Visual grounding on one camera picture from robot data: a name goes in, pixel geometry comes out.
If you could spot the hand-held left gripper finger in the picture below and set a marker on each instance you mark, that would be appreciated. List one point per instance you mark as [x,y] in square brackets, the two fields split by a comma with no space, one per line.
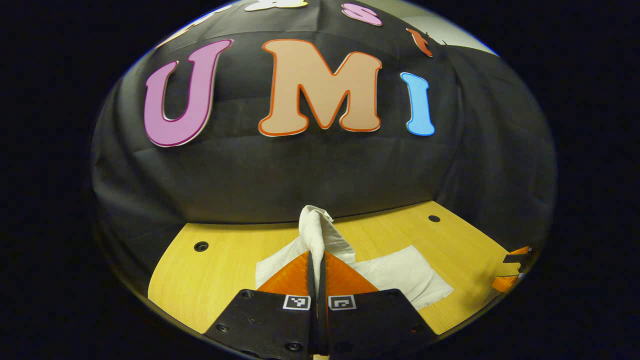
[324,285]
[313,282]

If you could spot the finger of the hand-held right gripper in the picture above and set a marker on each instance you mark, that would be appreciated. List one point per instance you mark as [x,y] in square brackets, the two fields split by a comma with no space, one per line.
[515,257]
[504,283]

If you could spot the black backdrop cloth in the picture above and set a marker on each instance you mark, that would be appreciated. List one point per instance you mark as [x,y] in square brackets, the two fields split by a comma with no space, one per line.
[300,175]

